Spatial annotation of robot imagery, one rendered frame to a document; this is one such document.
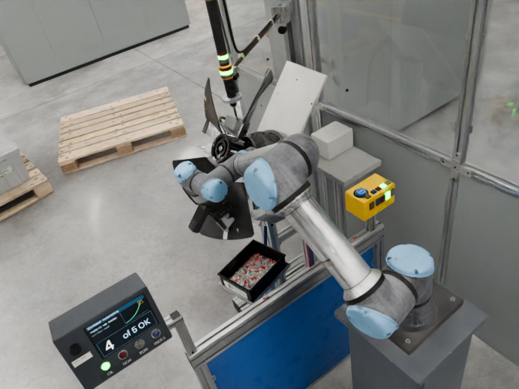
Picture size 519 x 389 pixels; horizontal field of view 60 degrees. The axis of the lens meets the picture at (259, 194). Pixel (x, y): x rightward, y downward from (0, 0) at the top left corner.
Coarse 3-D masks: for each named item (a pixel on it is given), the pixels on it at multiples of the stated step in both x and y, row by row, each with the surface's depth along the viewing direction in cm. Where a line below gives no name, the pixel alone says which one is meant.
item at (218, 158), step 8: (224, 136) 174; (216, 144) 177; (224, 144) 174; (232, 144) 172; (240, 144) 175; (248, 144) 180; (216, 152) 177; (224, 152) 173; (232, 152) 172; (216, 160) 176; (224, 160) 173
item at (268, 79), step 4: (268, 68) 174; (272, 72) 163; (268, 76) 164; (272, 76) 160; (264, 80) 167; (268, 80) 162; (272, 80) 159; (264, 84) 164; (268, 84) 160; (260, 88) 167; (264, 88) 162; (260, 92) 164; (256, 96) 167; (256, 100) 164; (252, 104) 169; (252, 108) 172; (248, 112) 169; (252, 112) 178; (248, 116) 173; (244, 120) 170; (248, 120) 178
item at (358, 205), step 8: (376, 176) 170; (360, 184) 167; (368, 184) 167; (376, 184) 166; (392, 184) 164; (352, 192) 165; (368, 192) 163; (384, 192) 163; (352, 200) 164; (360, 200) 161; (368, 200) 160; (392, 200) 169; (352, 208) 167; (360, 208) 162; (368, 208) 162; (376, 208) 165; (360, 216) 165; (368, 216) 164
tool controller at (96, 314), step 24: (120, 288) 123; (144, 288) 120; (72, 312) 120; (96, 312) 116; (120, 312) 118; (144, 312) 121; (72, 336) 113; (96, 336) 116; (120, 336) 119; (144, 336) 123; (168, 336) 127; (72, 360) 114; (96, 360) 118; (120, 360) 121; (96, 384) 119
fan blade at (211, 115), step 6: (210, 90) 187; (210, 96) 187; (204, 102) 200; (210, 102) 188; (210, 108) 190; (210, 114) 197; (216, 114) 183; (210, 120) 202; (216, 120) 185; (216, 126) 194
